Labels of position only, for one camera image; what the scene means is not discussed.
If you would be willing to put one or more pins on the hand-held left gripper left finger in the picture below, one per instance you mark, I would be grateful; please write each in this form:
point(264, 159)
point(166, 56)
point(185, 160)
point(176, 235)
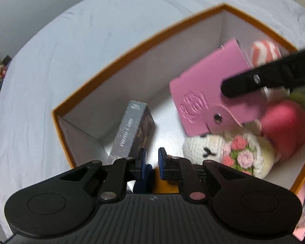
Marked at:
point(142, 164)

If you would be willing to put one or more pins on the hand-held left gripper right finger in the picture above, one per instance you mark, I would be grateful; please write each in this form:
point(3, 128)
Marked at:
point(162, 164)

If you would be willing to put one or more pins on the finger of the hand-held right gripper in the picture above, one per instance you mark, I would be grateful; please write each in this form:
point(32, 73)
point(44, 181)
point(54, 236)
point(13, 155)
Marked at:
point(269, 77)

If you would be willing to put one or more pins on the red white striped ball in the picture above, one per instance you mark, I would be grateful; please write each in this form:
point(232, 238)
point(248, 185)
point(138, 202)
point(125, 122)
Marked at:
point(263, 52)

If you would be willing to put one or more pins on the dark grey card box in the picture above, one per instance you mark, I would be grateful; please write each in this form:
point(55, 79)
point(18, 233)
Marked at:
point(132, 129)

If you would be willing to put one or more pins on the pink fluffy ball green leaf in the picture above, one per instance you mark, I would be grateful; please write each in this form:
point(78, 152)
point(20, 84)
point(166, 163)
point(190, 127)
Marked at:
point(284, 127)

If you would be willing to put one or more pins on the white crochet bunny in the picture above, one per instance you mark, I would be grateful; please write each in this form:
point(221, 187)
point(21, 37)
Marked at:
point(218, 144)

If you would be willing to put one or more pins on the pink card holder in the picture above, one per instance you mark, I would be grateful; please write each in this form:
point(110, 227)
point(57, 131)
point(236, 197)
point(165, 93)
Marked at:
point(205, 86)

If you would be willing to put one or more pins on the orange cardboard box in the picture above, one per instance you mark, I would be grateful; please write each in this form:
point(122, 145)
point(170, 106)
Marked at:
point(132, 76)

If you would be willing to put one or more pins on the pink cloth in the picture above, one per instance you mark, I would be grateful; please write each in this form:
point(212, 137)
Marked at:
point(300, 232)

